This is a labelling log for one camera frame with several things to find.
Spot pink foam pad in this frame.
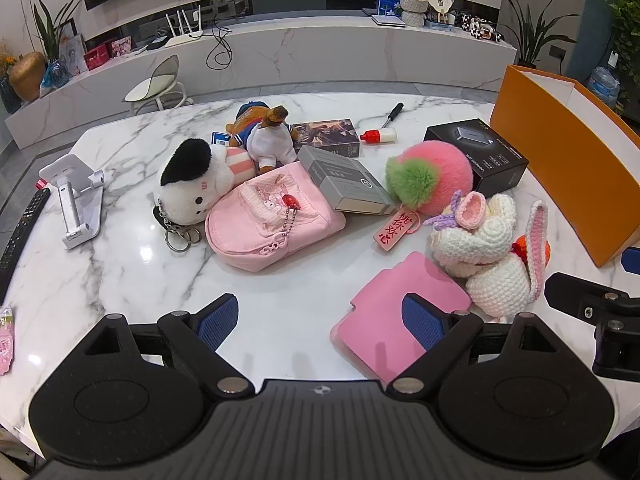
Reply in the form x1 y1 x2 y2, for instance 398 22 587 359
330 252 471 384

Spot white crochet bunny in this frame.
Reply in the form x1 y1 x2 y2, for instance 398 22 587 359
424 192 549 322

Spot orange crochet carrot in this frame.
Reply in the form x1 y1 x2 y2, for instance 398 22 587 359
512 235 551 266

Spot white black plush toy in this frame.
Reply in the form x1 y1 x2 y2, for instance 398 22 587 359
153 138 256 252

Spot pink green fluffy peach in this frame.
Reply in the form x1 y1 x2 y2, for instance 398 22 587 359
373 138 474 259

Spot grey cardboard box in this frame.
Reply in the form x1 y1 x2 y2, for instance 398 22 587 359
297 146 397 216

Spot white red glue bottle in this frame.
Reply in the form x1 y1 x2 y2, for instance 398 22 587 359
360 128 397 144

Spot brown sailor plush dog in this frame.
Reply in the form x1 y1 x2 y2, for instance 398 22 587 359
226 101 298 174

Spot dark photo card box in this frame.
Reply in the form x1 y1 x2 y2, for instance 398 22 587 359
292 119 360 158

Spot orange storage box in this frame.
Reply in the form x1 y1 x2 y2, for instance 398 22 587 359
490 65 639 268

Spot black charger box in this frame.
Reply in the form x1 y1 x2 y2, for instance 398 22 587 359
424 118 528 197

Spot blue water bottle jug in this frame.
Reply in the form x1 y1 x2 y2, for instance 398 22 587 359
587 51 620 108

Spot white phone stand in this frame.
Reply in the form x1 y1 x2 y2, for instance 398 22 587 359
39 153 105 250

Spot pink snack packet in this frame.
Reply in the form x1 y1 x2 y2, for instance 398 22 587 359
0 307 14 375

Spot black tv remote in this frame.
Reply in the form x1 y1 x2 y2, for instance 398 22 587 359
0 188 51 304

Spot potted green plant right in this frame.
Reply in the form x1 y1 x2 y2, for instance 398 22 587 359
504 0 578 68

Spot small white stool chair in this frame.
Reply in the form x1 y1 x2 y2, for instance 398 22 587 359
122 54 193 116

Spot hanging ivy plant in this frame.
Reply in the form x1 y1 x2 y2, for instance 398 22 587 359
606 0 639 105

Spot black white patterned items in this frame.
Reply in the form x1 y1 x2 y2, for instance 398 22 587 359
457 11 503 44

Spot white marble tv console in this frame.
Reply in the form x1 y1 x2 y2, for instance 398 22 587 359
1 15 516 148

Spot red gift box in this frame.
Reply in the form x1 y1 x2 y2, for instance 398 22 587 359
84 44 111 70

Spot blue glass vase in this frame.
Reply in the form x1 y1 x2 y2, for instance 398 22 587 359
39 60 70 98

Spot white wifi router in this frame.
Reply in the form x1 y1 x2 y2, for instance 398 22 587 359
165 6 204 47

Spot golden vase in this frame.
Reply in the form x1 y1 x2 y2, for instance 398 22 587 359
9 51 46 102

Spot potted plant left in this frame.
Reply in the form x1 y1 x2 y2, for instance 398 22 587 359
32 0 82 62

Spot black handle screwdriver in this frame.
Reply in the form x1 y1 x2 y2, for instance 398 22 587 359
382 102 404 129

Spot black cable loop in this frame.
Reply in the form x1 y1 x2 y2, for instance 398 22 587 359
204 6 236 72

